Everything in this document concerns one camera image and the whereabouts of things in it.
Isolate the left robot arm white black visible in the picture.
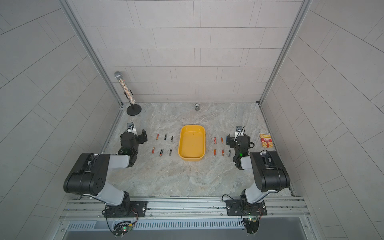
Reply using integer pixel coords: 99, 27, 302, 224
63, 130, 148, 218

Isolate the yellow red card pack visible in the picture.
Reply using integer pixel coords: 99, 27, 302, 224
260, 134, 274, 149

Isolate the yellow plastic storage tray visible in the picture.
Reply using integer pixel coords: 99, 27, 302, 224
178, 125, 206, 162

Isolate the microphone on black stand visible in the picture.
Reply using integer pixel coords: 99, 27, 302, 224
114, 72, 142, 116

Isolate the circuit board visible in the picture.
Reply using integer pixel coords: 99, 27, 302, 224
113, 221, 134, 238
242, 218, 260, 235

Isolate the right circuit board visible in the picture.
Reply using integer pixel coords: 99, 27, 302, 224
242, 218, 260, 235

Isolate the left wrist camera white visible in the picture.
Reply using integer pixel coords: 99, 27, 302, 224
126, 122, 137, 135

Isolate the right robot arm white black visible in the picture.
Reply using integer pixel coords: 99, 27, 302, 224
226, 134, 291, 213

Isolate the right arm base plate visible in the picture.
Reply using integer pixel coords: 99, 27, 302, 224
224, 199, 268, 217

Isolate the left circuit board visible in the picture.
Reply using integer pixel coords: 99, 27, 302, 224
113, 221, 134, 238

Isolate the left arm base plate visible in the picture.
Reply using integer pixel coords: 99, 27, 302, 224
102, 201, 148, 218

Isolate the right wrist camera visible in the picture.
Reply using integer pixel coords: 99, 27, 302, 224
235, 126, 245, 138

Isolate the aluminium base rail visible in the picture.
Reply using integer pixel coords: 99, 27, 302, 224
64, 196, 311, 223

